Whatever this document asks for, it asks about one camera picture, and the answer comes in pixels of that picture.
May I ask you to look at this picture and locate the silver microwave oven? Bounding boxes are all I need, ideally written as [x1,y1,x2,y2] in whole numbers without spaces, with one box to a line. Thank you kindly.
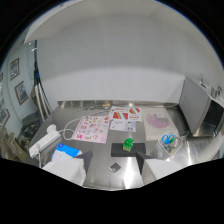
[179,77,224,138]

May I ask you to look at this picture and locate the blue and white packet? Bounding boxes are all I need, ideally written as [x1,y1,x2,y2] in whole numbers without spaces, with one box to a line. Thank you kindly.
[50,142,83,162]

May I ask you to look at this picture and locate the clear plastic container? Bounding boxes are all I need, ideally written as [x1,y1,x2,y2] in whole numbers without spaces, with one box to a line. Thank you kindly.
[155,131,184,159]

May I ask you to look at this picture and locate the black rectangular foam block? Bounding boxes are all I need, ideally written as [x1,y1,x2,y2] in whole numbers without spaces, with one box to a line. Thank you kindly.
[110,142,147,158]

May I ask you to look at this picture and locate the white power strip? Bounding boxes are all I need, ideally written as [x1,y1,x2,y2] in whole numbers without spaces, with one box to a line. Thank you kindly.
[28,130,63,159]

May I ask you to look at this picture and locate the green toy block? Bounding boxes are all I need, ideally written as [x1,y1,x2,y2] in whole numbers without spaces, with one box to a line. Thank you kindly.
[122,137,135,153]

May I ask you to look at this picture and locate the white sheet with purple pattern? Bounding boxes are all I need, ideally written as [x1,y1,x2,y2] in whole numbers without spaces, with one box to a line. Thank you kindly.
[141,110,180,142]

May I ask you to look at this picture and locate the small dark square card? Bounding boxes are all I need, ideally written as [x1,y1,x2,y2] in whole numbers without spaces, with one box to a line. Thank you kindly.
[108,162,122,173]

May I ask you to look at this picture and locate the white round plug adapter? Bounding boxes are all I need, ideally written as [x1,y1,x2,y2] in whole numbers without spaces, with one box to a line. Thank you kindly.
[45,123,58,134]

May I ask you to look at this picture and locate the pink sticker sheet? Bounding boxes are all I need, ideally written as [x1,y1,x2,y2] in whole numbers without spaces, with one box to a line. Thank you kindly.
[71,115,111,145]

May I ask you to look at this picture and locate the white sheet with small prints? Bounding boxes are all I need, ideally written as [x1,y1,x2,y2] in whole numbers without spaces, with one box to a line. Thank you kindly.
[109,118,138,133]

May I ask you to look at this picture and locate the red heart sticker sheet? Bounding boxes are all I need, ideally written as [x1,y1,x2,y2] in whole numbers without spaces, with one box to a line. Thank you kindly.
[126,106,143,123]

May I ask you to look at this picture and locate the red striped sticker sheet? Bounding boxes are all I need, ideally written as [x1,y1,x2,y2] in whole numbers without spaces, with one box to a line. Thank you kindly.
[108,106,130,122]

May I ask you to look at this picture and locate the framed picture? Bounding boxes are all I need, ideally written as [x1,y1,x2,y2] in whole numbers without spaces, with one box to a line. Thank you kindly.
[14,80,30,106]
[9,57,21,82]

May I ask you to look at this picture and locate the blue handled scissors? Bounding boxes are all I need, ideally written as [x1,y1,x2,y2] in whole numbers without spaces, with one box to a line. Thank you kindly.
[161,133,176,145]

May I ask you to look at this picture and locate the white power cable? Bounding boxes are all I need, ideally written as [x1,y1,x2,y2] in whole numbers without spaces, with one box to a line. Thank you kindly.
[61,109,111,141]

